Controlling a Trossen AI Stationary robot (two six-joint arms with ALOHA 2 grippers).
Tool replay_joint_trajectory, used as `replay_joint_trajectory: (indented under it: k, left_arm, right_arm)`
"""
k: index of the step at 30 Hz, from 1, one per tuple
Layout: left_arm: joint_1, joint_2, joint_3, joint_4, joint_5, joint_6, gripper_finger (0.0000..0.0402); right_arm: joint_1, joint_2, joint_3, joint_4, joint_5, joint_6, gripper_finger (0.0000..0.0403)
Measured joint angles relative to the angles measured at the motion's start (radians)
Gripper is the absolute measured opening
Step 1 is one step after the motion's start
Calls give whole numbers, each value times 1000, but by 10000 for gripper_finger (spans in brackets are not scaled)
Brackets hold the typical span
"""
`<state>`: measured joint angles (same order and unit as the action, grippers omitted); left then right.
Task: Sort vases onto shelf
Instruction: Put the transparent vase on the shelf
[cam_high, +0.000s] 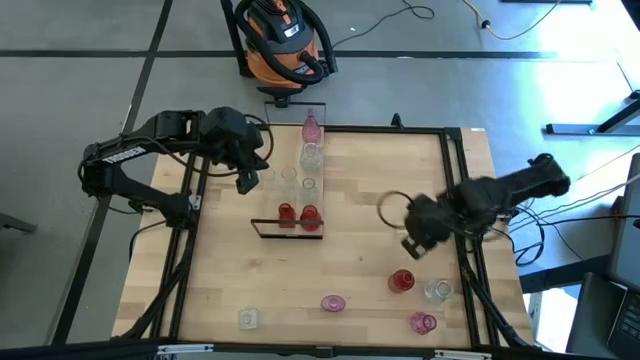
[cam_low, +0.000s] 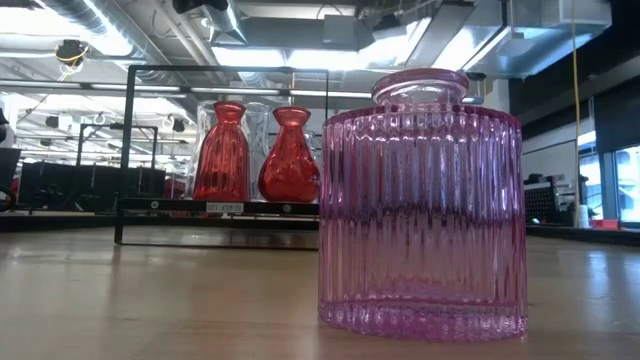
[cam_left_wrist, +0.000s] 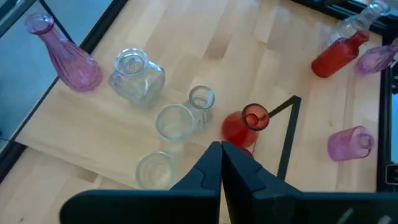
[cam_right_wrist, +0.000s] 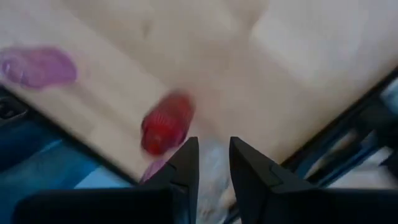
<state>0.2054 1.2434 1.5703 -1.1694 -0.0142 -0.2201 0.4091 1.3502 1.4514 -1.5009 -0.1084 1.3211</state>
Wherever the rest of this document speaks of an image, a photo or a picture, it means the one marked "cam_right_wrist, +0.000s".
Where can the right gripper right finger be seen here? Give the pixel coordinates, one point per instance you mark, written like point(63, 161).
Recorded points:
point(295, 205)

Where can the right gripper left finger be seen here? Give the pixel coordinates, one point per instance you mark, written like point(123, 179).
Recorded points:
point(124, 205)

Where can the red ribbed bottle vase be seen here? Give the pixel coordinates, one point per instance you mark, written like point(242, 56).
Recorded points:
point(168, 124)

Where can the pink ribbed cylinder jar vase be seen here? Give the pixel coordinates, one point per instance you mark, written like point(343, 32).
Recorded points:
point(43, 68)

